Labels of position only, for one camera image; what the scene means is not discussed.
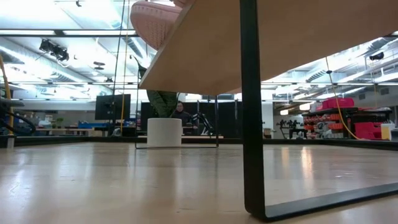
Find black background monitor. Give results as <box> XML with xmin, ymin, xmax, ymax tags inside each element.
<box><xmin>95</xmin><ymin>93</ymin><xmax>132</xmax><ymax>121</ymax></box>

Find person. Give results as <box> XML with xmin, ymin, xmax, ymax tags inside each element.
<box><xmin>170</xmin><ymin>101</ymin><xmax>196</xmax><ymax>136</ymax></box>

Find red plastic crate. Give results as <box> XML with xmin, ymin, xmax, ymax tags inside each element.
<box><xmin>354</xmin><ymin>121</ymin><xmax>383</xmax><ymax>141</ymax></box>

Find yellow white container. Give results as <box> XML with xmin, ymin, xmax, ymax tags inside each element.
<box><xmin>381</xmin><ymin>123</ymin><xmax>396</xmax><ymax>141</ymax></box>

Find black aluminium rig frame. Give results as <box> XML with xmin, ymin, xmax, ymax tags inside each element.
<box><xmin>0</xmin><ymin>134</ymin><xmax>398</xmax><ymax>152</ymax></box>

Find black storage rack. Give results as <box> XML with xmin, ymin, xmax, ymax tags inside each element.
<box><xmin>303</xmin><ymin>107</ymin><xmax>393</xmax><ymax>141</ymax></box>

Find blue bench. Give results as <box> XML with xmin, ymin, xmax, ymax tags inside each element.
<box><xmin>77</xmin><ymin>121</ymin><xmax>108</xmax><ymax>129</ymax></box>

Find red plastic bin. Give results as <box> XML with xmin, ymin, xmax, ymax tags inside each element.
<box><xmin>316</xmin><ymin>97</ymin><xmax>355</xmax><ymax>111</ymax></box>

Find pink rubber slide sandal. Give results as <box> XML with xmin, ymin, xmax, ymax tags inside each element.
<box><xmin>172</xmin><ymin>0</ymin><xmax>196</xmax><ymax>9</ymax></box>
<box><xmin>129</xmin><ymin>0</ymin><xmax>185</xmax><ymax>52</ymax></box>

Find thin yellow hanging cable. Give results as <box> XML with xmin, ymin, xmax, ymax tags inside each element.
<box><xmin>325</xmin><ymin>57</ymin><xmax>361</xmax><ymax>141</ymax></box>

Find green plant white pot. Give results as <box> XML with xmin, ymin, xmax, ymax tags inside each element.
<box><xmin>130</xmin><ymin>54</ymin><xmax>183</xmax><ymax>147</ymax></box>

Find wooden shelf black metal legs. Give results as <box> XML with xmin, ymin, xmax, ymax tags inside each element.
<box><xmin>135</xmin><ymin>0</ymin><xmax>398</xmax><ymax>222</ymax></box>

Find black hanging cable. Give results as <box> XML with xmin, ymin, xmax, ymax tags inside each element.
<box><xmin>111</xmin><ymin>0</ymin><xmax>126</xmax><ymax>96</ymax></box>

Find yellow hanging rope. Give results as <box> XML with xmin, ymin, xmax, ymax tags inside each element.
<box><xmin>120</xmin><ymin>0</ymin><xmax>130</xmax><ymax>125</ymax></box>

